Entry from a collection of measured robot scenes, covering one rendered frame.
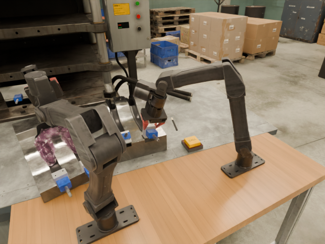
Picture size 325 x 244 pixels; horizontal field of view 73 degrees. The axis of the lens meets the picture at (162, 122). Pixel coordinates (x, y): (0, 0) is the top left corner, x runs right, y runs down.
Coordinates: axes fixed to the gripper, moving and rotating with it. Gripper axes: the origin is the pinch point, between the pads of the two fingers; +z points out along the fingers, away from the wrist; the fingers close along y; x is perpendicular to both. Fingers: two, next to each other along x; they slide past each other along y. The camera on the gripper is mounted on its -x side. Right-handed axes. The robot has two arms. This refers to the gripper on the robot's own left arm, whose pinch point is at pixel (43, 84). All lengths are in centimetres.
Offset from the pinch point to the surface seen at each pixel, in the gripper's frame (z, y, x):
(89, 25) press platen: 61, -31, -4
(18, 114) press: 63, 32, 35
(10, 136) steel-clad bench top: 35, 33, 33
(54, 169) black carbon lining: -10.8, 10.6, 30.8
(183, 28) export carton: 450, -309, 134
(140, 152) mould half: -14.6, -24.6, 39.1
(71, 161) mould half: -9.7, 3.8, 31.5
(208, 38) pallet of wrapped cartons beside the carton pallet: 301, -285, 124
